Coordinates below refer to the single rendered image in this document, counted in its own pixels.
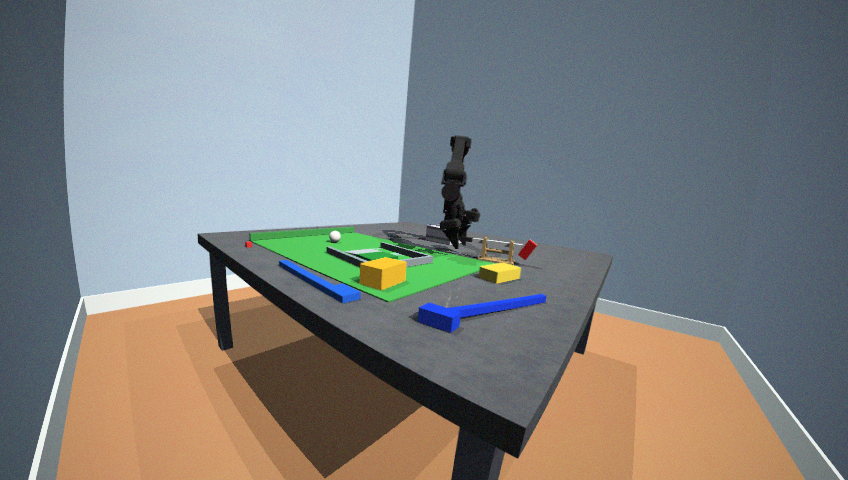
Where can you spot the red putter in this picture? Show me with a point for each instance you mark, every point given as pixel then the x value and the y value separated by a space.
pixel 526 250

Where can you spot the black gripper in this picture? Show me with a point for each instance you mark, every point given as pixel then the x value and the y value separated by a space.
pixel 454 227

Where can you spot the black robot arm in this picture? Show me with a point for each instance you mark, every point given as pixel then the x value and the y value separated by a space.
pixel 455 177

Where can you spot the green putting mat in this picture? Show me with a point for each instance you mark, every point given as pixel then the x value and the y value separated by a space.
pixel 310 251

